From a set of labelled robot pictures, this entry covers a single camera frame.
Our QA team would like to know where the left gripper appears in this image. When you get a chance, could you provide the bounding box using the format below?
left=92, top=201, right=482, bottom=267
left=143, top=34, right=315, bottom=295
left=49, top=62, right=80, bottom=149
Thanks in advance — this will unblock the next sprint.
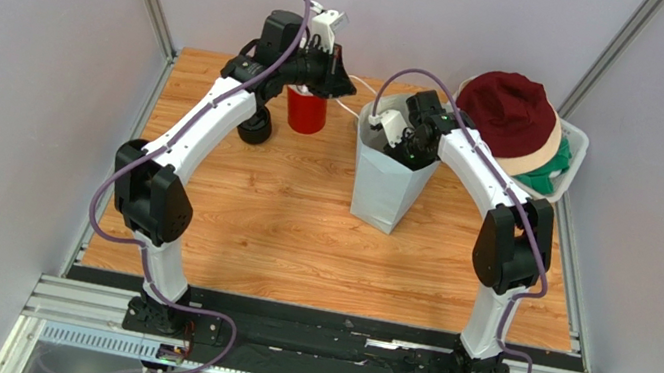
left=275, top=34, right=362, bottom=105

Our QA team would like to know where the white paper bag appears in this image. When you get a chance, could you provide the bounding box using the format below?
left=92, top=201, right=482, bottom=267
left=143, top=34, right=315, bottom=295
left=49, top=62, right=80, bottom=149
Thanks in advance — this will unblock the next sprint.
left=350, top=92, right=439, bottom=234

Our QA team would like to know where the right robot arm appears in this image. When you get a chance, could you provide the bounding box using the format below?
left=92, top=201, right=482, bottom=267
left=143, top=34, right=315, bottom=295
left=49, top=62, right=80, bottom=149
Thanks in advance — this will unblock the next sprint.
left=388, top=90, right=555, bottom=373

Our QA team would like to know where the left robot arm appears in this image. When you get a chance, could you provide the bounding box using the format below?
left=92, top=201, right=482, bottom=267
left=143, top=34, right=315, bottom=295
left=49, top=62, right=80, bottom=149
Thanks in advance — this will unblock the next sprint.
left=113, top=10, right=356, bottom=323

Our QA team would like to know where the red straw cup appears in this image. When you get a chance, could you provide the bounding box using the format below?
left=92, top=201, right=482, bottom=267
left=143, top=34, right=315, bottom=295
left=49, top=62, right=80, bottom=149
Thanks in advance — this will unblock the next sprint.
left=287, top=86, right=328, bottom=135

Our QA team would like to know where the stack of black lids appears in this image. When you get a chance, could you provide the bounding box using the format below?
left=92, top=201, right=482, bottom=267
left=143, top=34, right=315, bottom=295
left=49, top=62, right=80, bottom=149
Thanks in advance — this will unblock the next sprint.
left=236, top=106, right=273, bottom=145

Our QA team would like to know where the maroon bucket hat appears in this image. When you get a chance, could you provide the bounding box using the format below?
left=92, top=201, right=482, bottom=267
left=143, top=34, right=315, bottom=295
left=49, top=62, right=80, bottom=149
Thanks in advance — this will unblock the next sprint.
left=456, top=71, right=556, bottom=158

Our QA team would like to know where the beige hat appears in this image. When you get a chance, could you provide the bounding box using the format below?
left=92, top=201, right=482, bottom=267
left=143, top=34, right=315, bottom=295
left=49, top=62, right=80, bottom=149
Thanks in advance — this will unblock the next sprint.
left=494, top=112, right=563, bottom=177

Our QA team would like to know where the green cloth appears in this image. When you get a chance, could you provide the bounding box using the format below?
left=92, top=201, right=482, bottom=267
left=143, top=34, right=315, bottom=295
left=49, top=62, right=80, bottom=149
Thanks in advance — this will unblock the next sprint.
left=514, top=137, right=572, bottom=195

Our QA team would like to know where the white plastic basket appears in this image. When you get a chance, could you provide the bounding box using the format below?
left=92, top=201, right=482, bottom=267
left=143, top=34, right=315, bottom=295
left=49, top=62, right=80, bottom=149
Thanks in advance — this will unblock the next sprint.
left=454, top=71, right=581, bottom=203

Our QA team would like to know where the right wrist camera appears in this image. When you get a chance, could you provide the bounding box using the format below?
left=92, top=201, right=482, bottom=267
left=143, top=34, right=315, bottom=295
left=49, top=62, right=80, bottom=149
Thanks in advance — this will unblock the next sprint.
left=368, top=109, right=408, bottom=149

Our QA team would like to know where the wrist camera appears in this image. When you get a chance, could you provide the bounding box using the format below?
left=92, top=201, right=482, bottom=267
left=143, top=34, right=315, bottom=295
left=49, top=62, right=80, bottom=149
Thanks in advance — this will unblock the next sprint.
left=300, top=1, right=350, bottom=54
left=368, top=109, right=408, bottom=149

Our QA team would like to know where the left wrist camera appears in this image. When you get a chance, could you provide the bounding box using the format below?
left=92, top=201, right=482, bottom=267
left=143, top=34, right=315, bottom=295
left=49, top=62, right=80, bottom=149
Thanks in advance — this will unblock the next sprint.
left=300, top=1, right=350, bottom=54

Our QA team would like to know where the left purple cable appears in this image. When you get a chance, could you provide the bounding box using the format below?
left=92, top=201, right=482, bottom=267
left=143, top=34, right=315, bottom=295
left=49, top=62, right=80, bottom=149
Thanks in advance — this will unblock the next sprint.
left=63, top=0, right=318, bottom=373

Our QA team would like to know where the purple cable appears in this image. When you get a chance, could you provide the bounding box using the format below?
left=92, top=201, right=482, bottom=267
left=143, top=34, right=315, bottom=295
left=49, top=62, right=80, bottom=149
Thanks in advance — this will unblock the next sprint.
left=326, top=62, right=583, bottom=373
left=63, top=0, right=318, bottom=373

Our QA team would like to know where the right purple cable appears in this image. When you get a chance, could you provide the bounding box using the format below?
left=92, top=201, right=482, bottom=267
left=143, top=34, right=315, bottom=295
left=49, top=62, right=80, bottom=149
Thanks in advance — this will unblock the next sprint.
left=326, top=62, right=583, bottom=373

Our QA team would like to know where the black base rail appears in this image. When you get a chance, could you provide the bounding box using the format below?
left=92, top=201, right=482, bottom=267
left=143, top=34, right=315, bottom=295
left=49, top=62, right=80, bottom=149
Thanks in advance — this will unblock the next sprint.
left=66, top=266, right=584, bottom=373

